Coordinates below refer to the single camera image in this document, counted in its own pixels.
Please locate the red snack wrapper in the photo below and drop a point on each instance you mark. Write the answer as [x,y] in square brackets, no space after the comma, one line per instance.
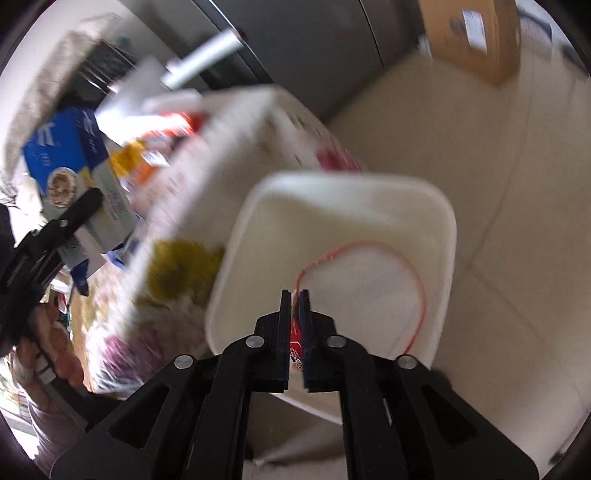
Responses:
[296,355]

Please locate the yellow orange packet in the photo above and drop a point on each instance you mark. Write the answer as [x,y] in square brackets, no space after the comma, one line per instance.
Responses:
[134,161]

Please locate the floral cover cloth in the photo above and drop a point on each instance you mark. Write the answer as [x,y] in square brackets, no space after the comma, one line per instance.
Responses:
[51,78]

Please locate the grey refrigerator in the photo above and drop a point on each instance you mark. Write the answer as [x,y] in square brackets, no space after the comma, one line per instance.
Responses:
[300,46]

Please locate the person's left hand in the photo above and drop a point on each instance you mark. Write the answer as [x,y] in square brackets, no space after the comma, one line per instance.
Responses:
[62,350]

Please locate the blue printed carton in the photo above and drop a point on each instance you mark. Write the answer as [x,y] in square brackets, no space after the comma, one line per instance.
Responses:
[60,152]

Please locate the white plastic trash bin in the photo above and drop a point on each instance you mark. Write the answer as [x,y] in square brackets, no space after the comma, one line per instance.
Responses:
[351,217]

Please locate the red white snack packet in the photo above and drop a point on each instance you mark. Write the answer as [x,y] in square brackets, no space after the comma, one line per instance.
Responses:
[171,127]

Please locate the black microwave oven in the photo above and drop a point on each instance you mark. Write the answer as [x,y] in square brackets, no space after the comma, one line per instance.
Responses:
[101,64]

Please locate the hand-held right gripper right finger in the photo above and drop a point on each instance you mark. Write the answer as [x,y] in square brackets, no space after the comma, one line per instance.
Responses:
[305,334]

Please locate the white electric cooking pot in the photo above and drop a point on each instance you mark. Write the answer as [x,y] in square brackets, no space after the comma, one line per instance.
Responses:
[203,55]

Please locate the person's left forearm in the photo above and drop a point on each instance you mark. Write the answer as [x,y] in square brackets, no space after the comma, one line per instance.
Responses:
[55,429]

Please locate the floral tablecloth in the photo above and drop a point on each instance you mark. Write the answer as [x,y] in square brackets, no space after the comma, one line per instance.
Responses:
[231,138]

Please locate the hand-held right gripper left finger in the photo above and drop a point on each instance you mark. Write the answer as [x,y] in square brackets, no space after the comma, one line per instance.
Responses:
[285,344]

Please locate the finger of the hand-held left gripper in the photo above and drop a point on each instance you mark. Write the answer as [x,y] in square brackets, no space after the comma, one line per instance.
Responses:
[69,221]
[79,279]

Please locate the labelled cardboard box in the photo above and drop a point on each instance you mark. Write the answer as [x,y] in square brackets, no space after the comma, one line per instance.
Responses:
[471,41]

